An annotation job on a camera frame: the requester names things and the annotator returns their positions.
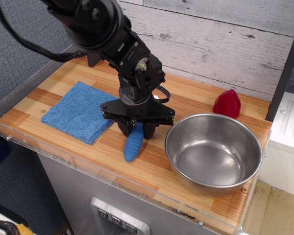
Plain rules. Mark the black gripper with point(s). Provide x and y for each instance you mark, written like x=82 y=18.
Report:
x=127 y=112

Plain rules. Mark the blue handled metal spoon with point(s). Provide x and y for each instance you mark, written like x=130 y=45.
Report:
x=134 y=142

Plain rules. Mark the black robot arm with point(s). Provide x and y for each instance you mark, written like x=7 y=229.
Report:
x=100 y=30

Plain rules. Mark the folded blue towel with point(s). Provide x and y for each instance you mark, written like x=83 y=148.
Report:
x=78 y=113

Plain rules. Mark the stainless steel bowl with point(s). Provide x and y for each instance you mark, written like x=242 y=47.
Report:
x=212 y=155

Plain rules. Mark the grey toy kitchen cabinet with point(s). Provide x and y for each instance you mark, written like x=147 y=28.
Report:
x=75 y=191

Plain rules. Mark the red plastic cone toy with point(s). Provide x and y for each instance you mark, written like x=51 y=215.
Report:
x=228 y=103

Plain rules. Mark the silver control panel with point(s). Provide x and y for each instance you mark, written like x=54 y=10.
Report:
x=123 y=223

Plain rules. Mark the white metal cabinet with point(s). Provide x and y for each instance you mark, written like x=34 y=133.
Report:
x=277 y=168

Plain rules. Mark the clear acrylic guard rail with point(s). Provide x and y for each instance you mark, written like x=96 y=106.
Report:
x=149 y=176

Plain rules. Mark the dark grey left post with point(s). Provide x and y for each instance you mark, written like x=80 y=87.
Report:
x=93 y=59

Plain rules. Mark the dark grey post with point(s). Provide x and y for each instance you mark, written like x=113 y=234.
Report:
x=281 y=86
x=93 y=59

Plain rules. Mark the dark grey right post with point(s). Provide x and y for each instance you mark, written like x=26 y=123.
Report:
x=281 y=86

